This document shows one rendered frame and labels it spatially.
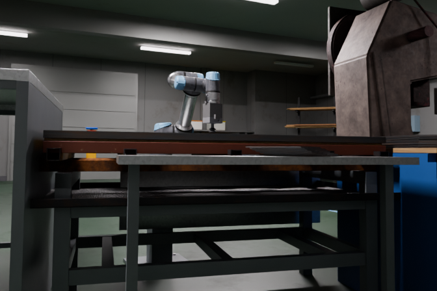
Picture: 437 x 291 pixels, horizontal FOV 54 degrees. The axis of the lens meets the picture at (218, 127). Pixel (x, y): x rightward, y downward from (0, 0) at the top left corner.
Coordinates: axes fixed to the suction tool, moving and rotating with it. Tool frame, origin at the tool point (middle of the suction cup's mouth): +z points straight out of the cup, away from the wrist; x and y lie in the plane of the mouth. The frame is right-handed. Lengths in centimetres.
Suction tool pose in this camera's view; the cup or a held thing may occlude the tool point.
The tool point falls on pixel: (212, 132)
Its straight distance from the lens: 223.4
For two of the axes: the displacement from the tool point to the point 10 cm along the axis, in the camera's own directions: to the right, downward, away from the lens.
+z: -0.1, 10.0, -0.6
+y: 7.9, 0.4, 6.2
